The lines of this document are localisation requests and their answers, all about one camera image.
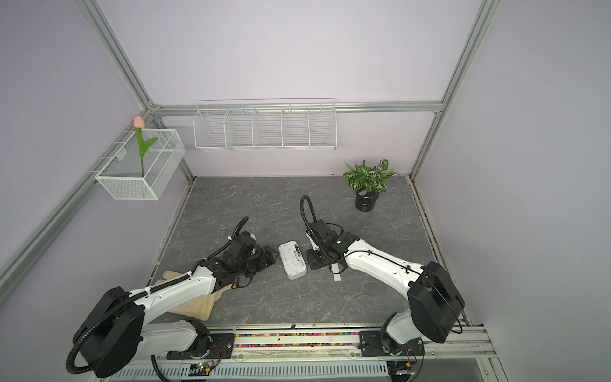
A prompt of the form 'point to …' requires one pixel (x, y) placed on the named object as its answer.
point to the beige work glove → (200, 308)
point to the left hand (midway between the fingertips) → (273, 259)
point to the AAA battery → (299, 254)
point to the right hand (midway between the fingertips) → (312, 257)
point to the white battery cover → (335, 268)
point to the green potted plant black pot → (368, 182)
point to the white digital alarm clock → (293, 260)
